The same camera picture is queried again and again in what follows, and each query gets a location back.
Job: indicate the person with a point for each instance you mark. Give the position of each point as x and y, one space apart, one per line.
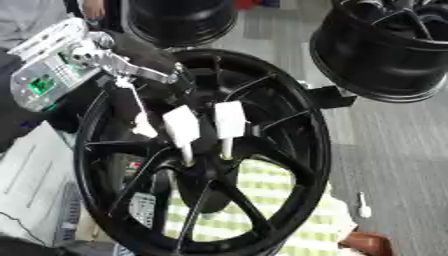
35 20

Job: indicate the black spoked wheel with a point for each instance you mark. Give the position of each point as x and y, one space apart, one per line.
303 146

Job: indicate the black metal bracket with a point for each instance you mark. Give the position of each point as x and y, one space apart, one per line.
330 96

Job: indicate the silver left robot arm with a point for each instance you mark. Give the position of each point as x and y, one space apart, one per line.
52 73

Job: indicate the white label sticker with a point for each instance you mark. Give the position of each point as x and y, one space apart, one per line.
143 209

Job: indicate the black wheel rim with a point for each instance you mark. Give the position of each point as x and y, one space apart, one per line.
379 56
181 20

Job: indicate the white sheet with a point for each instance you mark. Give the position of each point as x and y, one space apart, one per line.
29 186

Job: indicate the brown wooden object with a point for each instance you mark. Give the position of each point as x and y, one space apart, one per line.
367 242

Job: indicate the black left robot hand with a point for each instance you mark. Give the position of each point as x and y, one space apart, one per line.
146 55

